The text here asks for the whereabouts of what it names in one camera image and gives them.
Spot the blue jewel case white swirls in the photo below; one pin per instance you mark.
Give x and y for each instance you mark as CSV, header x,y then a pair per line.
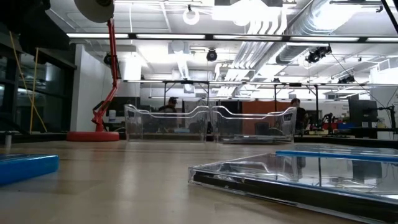
x,y
28,169

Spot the person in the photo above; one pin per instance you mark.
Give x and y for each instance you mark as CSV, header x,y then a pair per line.
x,y
299,116
169,107

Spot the clear plastic bin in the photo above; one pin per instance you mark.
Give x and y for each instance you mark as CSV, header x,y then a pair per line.
x,y
133,124
289,124

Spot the white container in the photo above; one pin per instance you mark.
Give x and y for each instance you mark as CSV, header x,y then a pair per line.
x,y
112,115

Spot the red desk lamp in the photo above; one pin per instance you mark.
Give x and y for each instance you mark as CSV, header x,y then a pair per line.
x,y
93,136

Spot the black ceiling device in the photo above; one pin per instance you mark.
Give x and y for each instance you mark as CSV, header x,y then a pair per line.
x,y
317,54

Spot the dark glass partition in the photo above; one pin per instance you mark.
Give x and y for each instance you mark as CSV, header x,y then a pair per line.
x,y
56,93

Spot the blue storage box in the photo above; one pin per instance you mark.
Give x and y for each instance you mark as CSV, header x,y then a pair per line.
x,y
345,126

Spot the ceiling light strip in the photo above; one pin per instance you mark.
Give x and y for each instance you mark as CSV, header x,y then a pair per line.
x,y
326,39

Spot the black computer monitor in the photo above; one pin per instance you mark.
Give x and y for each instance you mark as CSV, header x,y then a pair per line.
x,y
362,110

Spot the black stand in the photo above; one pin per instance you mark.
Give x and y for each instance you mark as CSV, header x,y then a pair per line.
x,y
392,119

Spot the round black ceiling camera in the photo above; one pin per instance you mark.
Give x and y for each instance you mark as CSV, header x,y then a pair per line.
x,y
211,55

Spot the black aluminium table frame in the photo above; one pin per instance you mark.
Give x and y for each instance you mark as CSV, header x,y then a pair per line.
x,y
342,142

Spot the small grey post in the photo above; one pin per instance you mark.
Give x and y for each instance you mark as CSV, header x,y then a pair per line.
x,y
8,138

